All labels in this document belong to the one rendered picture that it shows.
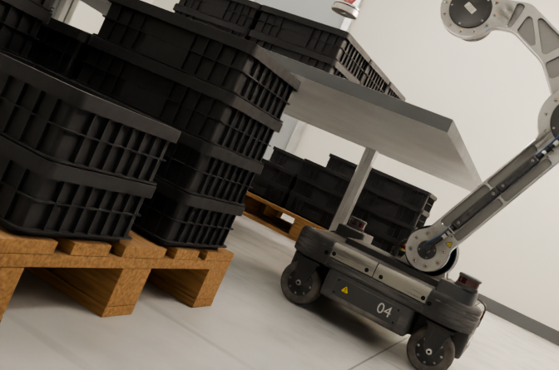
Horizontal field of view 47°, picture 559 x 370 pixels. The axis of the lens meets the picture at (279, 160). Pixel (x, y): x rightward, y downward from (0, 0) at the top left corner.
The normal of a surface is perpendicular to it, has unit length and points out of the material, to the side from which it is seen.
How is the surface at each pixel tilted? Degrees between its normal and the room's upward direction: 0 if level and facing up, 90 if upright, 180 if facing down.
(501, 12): 90
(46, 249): 90
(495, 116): 90
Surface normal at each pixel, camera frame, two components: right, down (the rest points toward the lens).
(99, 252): 0.84, 0.38
